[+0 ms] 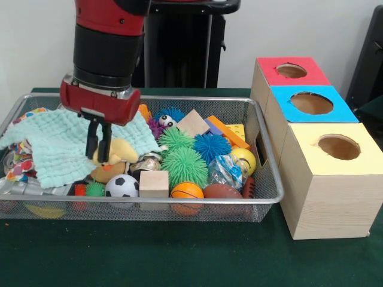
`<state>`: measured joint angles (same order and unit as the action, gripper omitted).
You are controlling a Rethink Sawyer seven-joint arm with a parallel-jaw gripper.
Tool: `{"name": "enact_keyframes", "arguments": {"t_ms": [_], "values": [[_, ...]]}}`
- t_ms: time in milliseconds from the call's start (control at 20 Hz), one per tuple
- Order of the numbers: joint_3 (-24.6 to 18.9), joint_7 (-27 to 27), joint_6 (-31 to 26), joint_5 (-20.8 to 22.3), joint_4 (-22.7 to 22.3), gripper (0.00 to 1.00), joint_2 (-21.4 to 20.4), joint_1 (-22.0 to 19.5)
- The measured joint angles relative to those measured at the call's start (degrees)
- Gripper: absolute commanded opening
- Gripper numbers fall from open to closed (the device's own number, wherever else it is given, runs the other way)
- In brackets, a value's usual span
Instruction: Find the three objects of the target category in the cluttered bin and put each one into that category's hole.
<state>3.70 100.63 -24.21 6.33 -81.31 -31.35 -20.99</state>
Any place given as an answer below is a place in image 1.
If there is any wooden box with three holes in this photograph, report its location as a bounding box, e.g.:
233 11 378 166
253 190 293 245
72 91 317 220
250 56 383 240

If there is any shallow wire mesh bin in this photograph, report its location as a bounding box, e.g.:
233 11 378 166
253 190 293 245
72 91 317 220
0 93 285 222

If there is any mint green waffle cloth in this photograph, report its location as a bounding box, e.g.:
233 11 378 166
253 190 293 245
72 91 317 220
0 108 162 190

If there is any small orange basketball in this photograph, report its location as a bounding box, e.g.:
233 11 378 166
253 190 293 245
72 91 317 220
170 181 205 199

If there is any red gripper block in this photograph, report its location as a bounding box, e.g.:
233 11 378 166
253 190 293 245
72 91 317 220
59 80 141 164

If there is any clear plastic packet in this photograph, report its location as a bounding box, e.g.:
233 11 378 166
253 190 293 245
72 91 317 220
208 155 250 190

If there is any dark green tablecloth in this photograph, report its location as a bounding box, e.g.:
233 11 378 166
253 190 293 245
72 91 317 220
0 87 383 287
354 95 383 126

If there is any small soccer ball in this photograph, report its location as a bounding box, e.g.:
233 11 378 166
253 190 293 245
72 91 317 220
105 174 140 198

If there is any yellow plush duck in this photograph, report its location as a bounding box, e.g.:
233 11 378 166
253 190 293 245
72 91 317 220
91 137 140 172

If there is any small brown football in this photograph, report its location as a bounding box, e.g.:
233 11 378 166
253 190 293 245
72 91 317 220
203 183 244 199

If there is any yellow ball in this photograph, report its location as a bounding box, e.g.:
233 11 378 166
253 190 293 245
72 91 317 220
230 148 257 176

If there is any green spiky rubber ball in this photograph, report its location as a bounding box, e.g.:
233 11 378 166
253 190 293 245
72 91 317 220
160 146 209 189

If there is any blue spiky rubber ball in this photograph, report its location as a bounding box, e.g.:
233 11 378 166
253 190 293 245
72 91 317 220
193 133 233 164

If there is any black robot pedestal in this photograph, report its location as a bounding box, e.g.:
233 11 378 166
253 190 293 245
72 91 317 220
131 0 242 88

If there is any plain wooden block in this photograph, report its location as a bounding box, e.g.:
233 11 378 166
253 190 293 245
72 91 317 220
176 109 212 138
139 170 170 198

